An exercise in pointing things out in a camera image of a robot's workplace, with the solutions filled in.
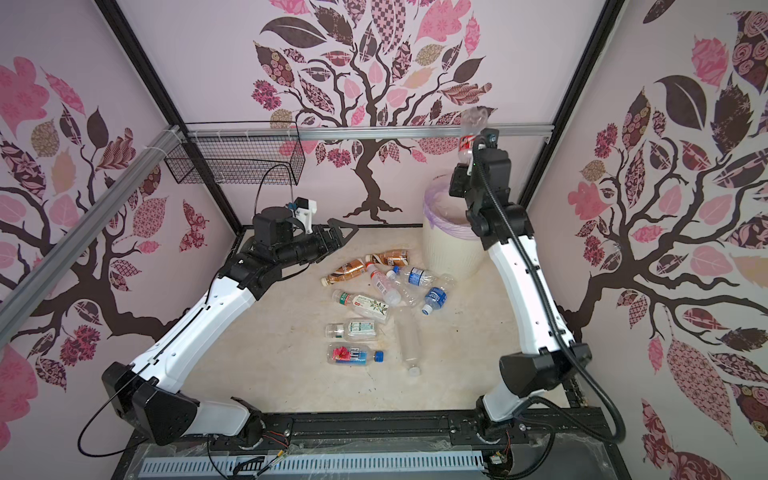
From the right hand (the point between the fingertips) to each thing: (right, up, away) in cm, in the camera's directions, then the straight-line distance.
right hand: (473, 162), depth 68 cm
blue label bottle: (-11, -29, +32) cm, 45 cm away
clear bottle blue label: (-5, -36, +24) cm, 43 cm away
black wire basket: (-62, +11, +27) cm, 69 cm away
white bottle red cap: (-21, -33, +28) cm, 48 cm away
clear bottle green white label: (-27, -38, +24) cm, 52 cm away
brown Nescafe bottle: (-20, -23, +37) cm, 48 cm away
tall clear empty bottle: (-13, -45, +24) cm, 53 cm away
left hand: (-29, -18, +3) cm, 34 cm away
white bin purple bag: (-1, -18, +19) cm, 26 cm away
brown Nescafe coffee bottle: (-33, -27, +33) cm, 54 cm away
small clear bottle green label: (-30, -44, +18) cm, 56 cm away
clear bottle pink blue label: (-32, -50, +14) cm, 61 cm away
